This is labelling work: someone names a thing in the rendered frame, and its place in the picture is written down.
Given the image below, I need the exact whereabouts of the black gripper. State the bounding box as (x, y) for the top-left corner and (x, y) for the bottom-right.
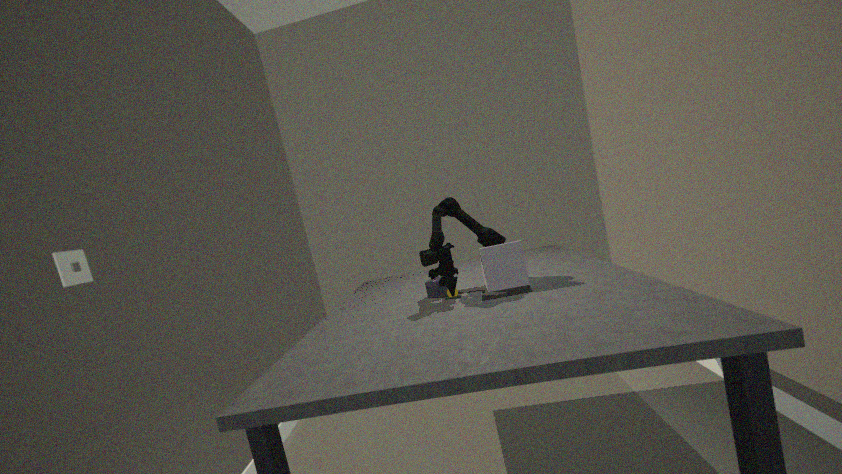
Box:
(439, 259), (458, 296)

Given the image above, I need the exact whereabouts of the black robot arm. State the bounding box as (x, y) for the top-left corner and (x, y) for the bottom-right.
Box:
(419, 197), (506, 280)

